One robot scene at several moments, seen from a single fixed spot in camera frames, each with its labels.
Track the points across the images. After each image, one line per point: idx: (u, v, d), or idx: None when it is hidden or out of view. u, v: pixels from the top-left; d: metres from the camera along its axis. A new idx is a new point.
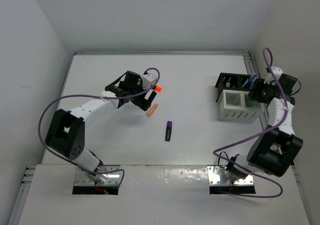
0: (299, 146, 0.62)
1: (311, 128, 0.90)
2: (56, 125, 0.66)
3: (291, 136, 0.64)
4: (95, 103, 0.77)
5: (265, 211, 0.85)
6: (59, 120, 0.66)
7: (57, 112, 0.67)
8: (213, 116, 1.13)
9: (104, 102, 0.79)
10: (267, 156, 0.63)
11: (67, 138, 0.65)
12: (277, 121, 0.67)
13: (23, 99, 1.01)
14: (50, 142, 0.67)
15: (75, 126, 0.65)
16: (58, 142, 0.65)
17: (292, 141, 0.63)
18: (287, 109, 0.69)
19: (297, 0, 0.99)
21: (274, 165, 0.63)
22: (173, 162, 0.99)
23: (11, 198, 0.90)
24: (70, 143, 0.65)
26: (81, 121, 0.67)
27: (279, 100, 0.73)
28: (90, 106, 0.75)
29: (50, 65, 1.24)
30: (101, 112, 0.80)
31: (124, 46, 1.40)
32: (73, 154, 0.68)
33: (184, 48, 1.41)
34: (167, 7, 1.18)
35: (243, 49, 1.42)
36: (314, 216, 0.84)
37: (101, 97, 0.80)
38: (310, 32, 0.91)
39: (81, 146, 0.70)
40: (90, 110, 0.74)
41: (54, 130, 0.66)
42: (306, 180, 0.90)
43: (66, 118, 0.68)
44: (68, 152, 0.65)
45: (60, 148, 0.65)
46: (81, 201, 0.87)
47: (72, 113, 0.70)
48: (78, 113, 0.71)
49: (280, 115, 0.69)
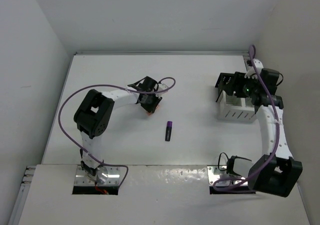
0: (300, 170, 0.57)
1: (311, 128, 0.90)
2: (87, 101, 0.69)
3: (289, 160, 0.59)
4: (122, 92, 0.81)
5: (265, 211, 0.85)
6: (91, 98, 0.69)
7: (91, 90, 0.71)
8: (213, 116, 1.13)
9: (128, 93, 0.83)
10: (268, 184, 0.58)
11: (95, 114, 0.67)
12: (272, 143, 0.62)
13: (23, 98, 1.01)
14: (78, 116, 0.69)
15: (106, 105, 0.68)
16: (87, 118, 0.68)
17: (292, 167, 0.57)
18: (278, 123, 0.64)
19: (297, 0, 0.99)
21: (276, 190, 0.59)
22: (173, 162, 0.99)
23: (11, 198, 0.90)
24: (98, 119, 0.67)
26: (111, 101, 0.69)
27: (267, 109, 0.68)
28: (118, 92, 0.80)
29: (50, 65, 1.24)
30: (124, 101, 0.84)
31: (124, 46, 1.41)
32: (97, 131, 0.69)
33: (184, 48, 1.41)
34: (167, 7, 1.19)
35: (243, 49, 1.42)
36: (314, 217, 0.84)
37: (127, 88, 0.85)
38: (311, 31, 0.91)
39: (106, 125, 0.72)
40: (118, 95, 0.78)
41: (84, 107, 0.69)
42: (306, 181, 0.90)
43: (99, 98, 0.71)
44: (94, 127, 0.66)
45: (87, 123, 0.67)
46: (81, 201, 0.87)
47: (103, 94, 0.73)
48: (108, 95, 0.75)
49: (272, 131, 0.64)
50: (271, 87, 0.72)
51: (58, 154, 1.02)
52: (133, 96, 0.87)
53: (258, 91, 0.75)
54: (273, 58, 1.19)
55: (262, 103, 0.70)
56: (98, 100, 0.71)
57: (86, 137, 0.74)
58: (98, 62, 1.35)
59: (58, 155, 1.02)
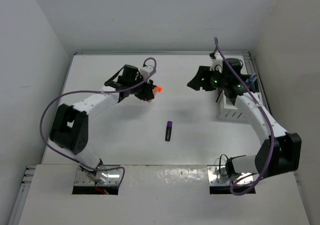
0: (299, 141, 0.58)
1: (310, 128, 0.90)
2: (60, 119, 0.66)
3: (287, 135, 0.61)
4: (96, 97, 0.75)
5: (265, 211, 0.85)
6: (63, 114, 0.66)
7: (62, 105, 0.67)
8: (213, 116, 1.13)
9: (105, 97, 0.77)
10: (279, 166, 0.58)
11: (70, 132, 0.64)
12: (264, 126, 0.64)
13: (23, 98, 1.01)
14: (54, 136, 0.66)
15: (79, 120, 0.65)
16: (63, 136, 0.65)
17: (293, 141, 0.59)
18: (260, 105, 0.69)
19: None
21: (286, 169, 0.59)
22: (173, 162, 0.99)
23: (11, 198, 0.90)
24: (74, 137, 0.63)
26: (85, 114, 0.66)
27: (245, 97, 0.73)
28: (92, 100, 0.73)
29: (50, 65, 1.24)
30: (103, 106, 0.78)
31: (124, 46, 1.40)
32: (77, 148, 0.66)
33: (184, 48, 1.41)
34: (167, 7, 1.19)
35: (243, 49, 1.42)
36: (314, 216, 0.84)
37: (102, 91, 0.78)
38: (310, 31, 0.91)
39: (86, 139, 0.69)
40: (92, 104, 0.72)
41: (59, 124, 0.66)
42: (306, 181, 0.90)
43: (71, 112, 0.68)
44: (73, 145, 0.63)
45: (65, 142, 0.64)
46: (81, 201, 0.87)
47: (75, 107, 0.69)
48: (80, 107, 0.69)
49: (259, 114, 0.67)
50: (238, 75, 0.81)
51: (58, 154, 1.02)
52: (112, 98, 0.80)
53: (228, 82, 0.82)
54: (272, 58, 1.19)
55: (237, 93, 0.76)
56: (72, 114, 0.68)
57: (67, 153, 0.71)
58: (98, 62, 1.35)
59: (58, 155, 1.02)
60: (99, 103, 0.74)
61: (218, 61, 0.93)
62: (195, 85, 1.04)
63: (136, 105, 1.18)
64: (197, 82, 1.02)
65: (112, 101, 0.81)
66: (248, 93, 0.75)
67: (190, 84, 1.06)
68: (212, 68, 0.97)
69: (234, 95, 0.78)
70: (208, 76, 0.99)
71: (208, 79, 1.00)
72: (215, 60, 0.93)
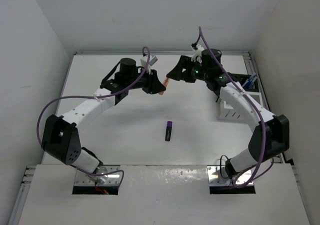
0: (287, 122, 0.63)
1: (310, 128, 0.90)
2: (49, 131, 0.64)
3: (275, 118, 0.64)
4: (88, 105, 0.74)
5: (265, 211, 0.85)
6: (52, 127, 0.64)
7: (50, 117, 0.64)
8: (213, 116, 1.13)
9: (99, 103, 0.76)
10: (273, 149, 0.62)
11: (61, 144, 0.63)
12: (252, 113, 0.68)
13: (23, 98, 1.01)
14: (45, 148, 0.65)
15: (68, 133, 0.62)
16: (54, 148, 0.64)
17: (282, 123, 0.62)
18: (244, 94, 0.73)
19: None
21: (280, 150, 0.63)
22: (173, 162, 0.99)
23: (11, 197, 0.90)
24: (64, 151, 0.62)
26: (74, 128, 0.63)
27: (229, 88, 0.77)
28: (84, 109, 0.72)
29: (50, 65, 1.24)
30: (97, 112, 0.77)
31: (124, 46, 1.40)
32: (69, 159, 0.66)
33: (184, 48, 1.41)
34: (167, 7, 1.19)
35: (243, 49, 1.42)
36: (314, 216, 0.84)
37: (95, 96, 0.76)
38: (310, 30, 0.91)
39: (78, 150, 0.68)
40: (83, 113, 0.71)
41: (49, 136, 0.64)
42: (306, 181, 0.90)
43: (60, 124, 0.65)
44: (64, 158, 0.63)
45: (56, 155, 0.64)
46: (81, 201, 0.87)
47: (64, 119, 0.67)
48: (70, 118, 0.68)
49: (245, 103, 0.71)
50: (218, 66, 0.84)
51: None
52: (106, 103, 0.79)
53: (209, 75, 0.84)
54: (272, 58, 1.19)
55: (220, 86, 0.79)
56: (62, 125, 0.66)
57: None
58: (98, 62, 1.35)
59: None
60: (91, 111, 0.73)
61: (199, 52, 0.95)
62: (175, 75, 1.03)
63: (136, 104, 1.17)
64: (177, 73, 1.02)
65: (108, 105, 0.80)
66: (232, 84, 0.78)
67: (170, 74, 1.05)
68: (194, 59, 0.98)
69: (218, 87, 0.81)
70: (189, 68, 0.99)
71: (189, 71, 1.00)
72: (196, 51, 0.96)
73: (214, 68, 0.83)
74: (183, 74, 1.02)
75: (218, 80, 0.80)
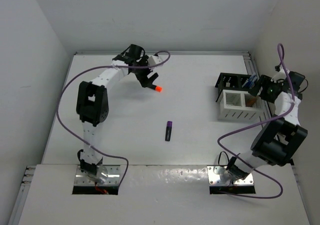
0: (304, 136, 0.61)
1: (311, 127, 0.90)
2: (82, 95, 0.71)
3: (296, 126, 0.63)
4: (110, 71, 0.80)
5: (265, 211, 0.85)
6: (84, 91, 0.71)
7: (81, 83, 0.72)
8: (213, 116, 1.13)
9: (117, 70, 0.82)
10: (269, 144, 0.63)
11: (94, 105, 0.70)
12: (283, 112, 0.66)
13: (23, 98, 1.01)
14: (80, 111, 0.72)
15: (100, 94, 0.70)
16: (88, 109, 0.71)
17: (297, 132, 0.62)
18: (294, 102, 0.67)
19: None
21: (276, 155, 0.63)
22: (173, 162, 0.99)
23: (10, 198, 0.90)
24: (98, 109, 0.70)
26: (103, 88, 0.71)
27: (286, 94, 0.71)
28: (107, 74, 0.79)
29: (50, 64, 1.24)
30: (116, 79, 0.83)
31: (124, 46, 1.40)
32: (102, 118, 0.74)
33: (184, 48, 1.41)
34: (167, 7, 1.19)
35: (243, 49, 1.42)
36: (313, 216, 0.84)
37: (113, 65, 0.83)
38: (310, 30, 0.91)
39: (107, 109, 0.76)
40: (108, 78, 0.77)
41: (82, 100, 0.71)
42: (306, 180, 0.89)
43: (90, 88, 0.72)
44: (98, 116, 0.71)
45: (90, 115, 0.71)
46: (81, 201, 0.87)
47: (93, 83, 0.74)
48: (98, 82, 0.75)
49: (285, 105, 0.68)
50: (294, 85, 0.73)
51: (58, 154, 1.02)
52: (122, 72, 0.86)
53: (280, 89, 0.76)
54: (273, 57, 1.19)
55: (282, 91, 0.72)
56: (92, 90, 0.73)
57: (89, 127, 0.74)
58: (98, 62, 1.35)
59: (58, 155, 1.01)
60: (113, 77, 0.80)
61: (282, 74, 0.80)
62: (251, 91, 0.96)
63: (136, 104, 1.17)
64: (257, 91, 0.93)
65: (123, 74, 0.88)
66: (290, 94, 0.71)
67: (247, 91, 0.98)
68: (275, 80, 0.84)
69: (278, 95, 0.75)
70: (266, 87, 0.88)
71: (266, 89, 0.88)
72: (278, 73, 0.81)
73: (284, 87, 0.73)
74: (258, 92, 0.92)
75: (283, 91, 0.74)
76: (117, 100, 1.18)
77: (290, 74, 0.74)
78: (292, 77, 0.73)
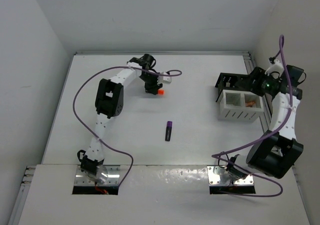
0: (299, 151, 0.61)
1: (311, 128, 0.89)
2: (101, 90, 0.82)
3: (291, 140, 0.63)
4: (127, 71, 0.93)
5: (265, 211, 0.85)
6: (104, 87, 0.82)
7: (101, 80, 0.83)
8: (213, 116, 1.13)
9: (132, 71, 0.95)
10: (265, 159, 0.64)
11: (112, 100, 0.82)
12: (279, 123, 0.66)
13: (22, 98, 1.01)
14: (98, 104, 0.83)
15: (117, 91, 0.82)
16: (105, 103, 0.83)
17: (293, 148, 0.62)
18: (291, 109, 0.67)
19: None
21: (272, 169, 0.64)
22: (173, 162, 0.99)
23: (10, 198, 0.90)
24: (115, 103, 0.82)
26: (121, 86, 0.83)
27: (284, 96, 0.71)
28: (124, 74, 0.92)
29: (50, 64, 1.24)
30: (131, 78, 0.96)
31: (123, 45, 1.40)
32: (117, 111, 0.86)
33: (184, 48, 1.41)
34: (167, 7, 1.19)
35: (243, 49, 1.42)
36: (313, 216, 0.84)
37: (130, 66, 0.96)
38: (311, 30, 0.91)
39: (122, 103, 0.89)
40: (124, 77, 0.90)
41: (101, 94, 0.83)
42: (306, 180, 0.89)
43: (109, 84, 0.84)
44: (114, 110, 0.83)
45: (108, 108, 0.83)
46: (81, 201, 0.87)
47: (112, 81, 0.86)
48: (116, 80, 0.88)
49: (282, 114, 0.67)
50: (293, 81, 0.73)
51: (58, 154, 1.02)
52: (136, 73, 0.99)
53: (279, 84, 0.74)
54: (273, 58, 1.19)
55: (280, 91, 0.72)
56: (110, 87, 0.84)
57: (103, 119, 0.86)
58: (98, 62, 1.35)
59: (57, 155, 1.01)
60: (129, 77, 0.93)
61: (277, 67, 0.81)
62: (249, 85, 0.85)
63: (136, 104, 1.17)
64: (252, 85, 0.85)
65: (136, 75, 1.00)
66: (288, 95, 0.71)
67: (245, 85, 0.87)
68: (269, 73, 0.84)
69: (276, 92, 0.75)
70: (260, 80, 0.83)
71: (260, 83, 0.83)
72: (273, 66, 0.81)
73: (282, 85, 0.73)
74: (253, 86, 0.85)
75: (284, 86, 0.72)
76: None
77: (288, 68, 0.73)
78: (290, 71, 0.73)
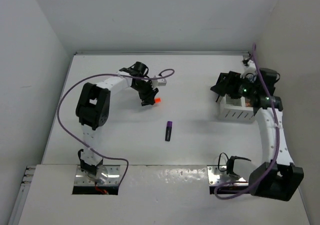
0: (301, 174, 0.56)
1: (312, 128, 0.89)
2: (85, 95, 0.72)
3: (290, 165, 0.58)
4: (115, 78, 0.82)
5: (266, 211, 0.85)
6: (88, 92, 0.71)
7: (86, 85, 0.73)
8: (213, 116, 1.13)
9: (122, 79, 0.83)
10: (268, 191, 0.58)
11: (95, 107, 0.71)
12: (272, 149, 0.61)
13: (22, 99, 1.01)
14: (80, 111, 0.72)
15: (103, 96, 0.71)
16: (88, 111, 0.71)
17: (294, 172, 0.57)
18: (278, 127, 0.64)
19: None
21: (277, 197, 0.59)
22: (173, 162, 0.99)
23: (10, 198, 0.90)
24: (99, 111, 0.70)
26: (107, 91, 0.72)
27: (266, 111, 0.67)
28: (112, 80, 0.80)
29: (50, 64, 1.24)
30: (120, 87, 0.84)
31: (124, 45, 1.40)
32: (100, 121, 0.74)
33: (184, 48, 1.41)
34: (167, 7, 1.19)
35: (243, 49, 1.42)
36: (313, 216, 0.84)
37: (119, 74, 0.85)
38: (311, 30, 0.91)
39: (107, 113, 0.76)
40: (112, 83, 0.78)
41: (84, 100, 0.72)
42: (306, 180, 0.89)
43: (94, 90, 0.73)
44: (97, 119, 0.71)
45: (90, 116, 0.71)
46: (81, 201, 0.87)
47: (97, 86, 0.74)
48: (102, 85, 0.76)
49: (272, 136, 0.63)
50: (269, 87, 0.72)
51: (58, 155, 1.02)
52: (126, 82, 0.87)
53: (257, 91, 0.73)
54: (273, 58, 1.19)
55: (261, 106, 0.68)
56: (95, 92, 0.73)
57: (88, 130, 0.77)
58: (98, 62, 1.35)
59: (57, 155, 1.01)
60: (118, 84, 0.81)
61: (250, 69, 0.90)
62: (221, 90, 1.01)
63: (136, 104, 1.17)
64: (228, 90, 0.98)
65: (126, 84, 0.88)
66: (270, 109, 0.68)
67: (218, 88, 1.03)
68: (243, 76, 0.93)
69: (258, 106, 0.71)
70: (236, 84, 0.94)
71: (236, 87, 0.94)
72: (247, 68, 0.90)
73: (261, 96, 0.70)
74: (229, 90, 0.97)
75: (263, 99, 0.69)
76: (118, 100, 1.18)
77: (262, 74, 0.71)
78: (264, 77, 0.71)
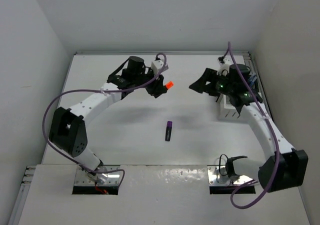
0: (305, 157, 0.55)
1: (312, 128, 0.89)
2: (57, 123, 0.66)
3: (292, 152, 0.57)
4: (96, 98, 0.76)
5: (265, 211, 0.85)
6: (59, 119, 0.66)
7: (59, 110, 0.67)
8: (213, 116, 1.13)
9: (105, 97, 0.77)
10: (283, 183, 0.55)
11: (68, 136, 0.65)
12: (271, 141, 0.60)
13: (23, 98, 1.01)
14: (53, 139, 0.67)
15: (75, 126, 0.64)
16: (61, 139, 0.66)
17: (299, 158, 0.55)
18: (267, 118, 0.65)
19: None
21: (291, 185, 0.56)
22: (173, 162, 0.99)
23: (10, 198, 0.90)
24: (72, 140, 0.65)
26: (81, 120, 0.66)
27: (252, 108, 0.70)
28: (91, 102, 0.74)
29: (50, 64, 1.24)
30: (102, 106, 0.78)
31: (123, 46, 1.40)
32: (75, 151, 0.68)
33: (184, 48, 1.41)
34: (167, 7, 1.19)
35: (243, 49, 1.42)
36: (313, 216, 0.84)
37: (102, 90, 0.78)
38: (311, 29, 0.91)
39: (84, 142, 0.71)
40: (90, 106, 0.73)
41: (56, 128, 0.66)
42: (307, 180, 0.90)
43: (67, 116, 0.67)
44: (71, 149, 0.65)
45: (64, 146, 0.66)
46: (81, 201, 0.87)
47: (72, 111, 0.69)
48: (78, 110, 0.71)
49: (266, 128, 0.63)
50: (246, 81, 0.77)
51: (58, 154, 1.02)
52: (113, 97, 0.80)
53: (234, 89, 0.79)
54: (273, 57, 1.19)
55: (244, 104, 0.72)
56: (69, 118, 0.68)
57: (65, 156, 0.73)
58: (98, 62, 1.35)
59: (57, 155, 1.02)
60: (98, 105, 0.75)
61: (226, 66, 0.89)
62: (198, 88, 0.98)
63: (136, 104, 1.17)
64: (207, 88, 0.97)
65: (112, 101, 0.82)
66: (254, 104, 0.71)
67: (192, 87, 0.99)
68: (219, 73, 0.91)
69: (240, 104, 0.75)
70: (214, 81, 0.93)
71: (214, 84, 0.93)
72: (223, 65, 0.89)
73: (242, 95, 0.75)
74: (208, 86, 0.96)
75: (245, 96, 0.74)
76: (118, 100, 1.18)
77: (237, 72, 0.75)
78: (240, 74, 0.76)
